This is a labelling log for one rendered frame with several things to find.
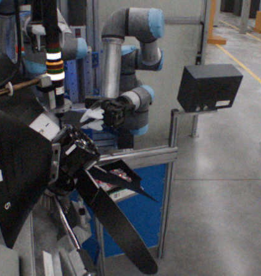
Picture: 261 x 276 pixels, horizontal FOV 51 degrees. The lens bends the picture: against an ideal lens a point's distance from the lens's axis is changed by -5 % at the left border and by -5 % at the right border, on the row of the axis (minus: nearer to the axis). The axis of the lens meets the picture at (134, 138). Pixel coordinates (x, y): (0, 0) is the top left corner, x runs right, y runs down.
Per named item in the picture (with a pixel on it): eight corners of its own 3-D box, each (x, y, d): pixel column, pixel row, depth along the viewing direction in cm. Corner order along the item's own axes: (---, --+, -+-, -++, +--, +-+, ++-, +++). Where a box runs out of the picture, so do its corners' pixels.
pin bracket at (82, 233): (55, 243, 79) (76, 225, 78) (55, 230, 84) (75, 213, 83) (70, 252, 82) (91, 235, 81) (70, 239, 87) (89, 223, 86)
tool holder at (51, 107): (50, 118, 70) (46, 81, 65) (34, 111, 73) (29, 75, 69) (77, 106, 76) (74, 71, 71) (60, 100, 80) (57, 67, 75)
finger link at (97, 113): (92, 119, 85) (111, 110, 92) (78, 112, 88) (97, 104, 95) (91, 128, 87) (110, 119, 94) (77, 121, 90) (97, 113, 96)
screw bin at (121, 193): (94, 210, 108) (92, 196, 105) (77, 186, 120) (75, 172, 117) (141, 191, 118) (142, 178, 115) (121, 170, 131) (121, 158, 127)
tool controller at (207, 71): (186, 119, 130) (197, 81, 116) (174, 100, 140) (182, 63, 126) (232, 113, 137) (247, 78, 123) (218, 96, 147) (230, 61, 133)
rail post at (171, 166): (158, 259, 181) (168, 162, 142) (156, 254, 184) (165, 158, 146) (163, 257, 182) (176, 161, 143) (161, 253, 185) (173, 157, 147)
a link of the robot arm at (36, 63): (61, 69, 96) (58, 37, 91) (29, 76, 90) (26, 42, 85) (53, 65, 102) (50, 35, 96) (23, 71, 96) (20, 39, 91)
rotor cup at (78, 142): (74, 204, 71) (111, 172, 70) (29, 175, 63) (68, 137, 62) (67, 172, 83) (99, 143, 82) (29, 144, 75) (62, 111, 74)
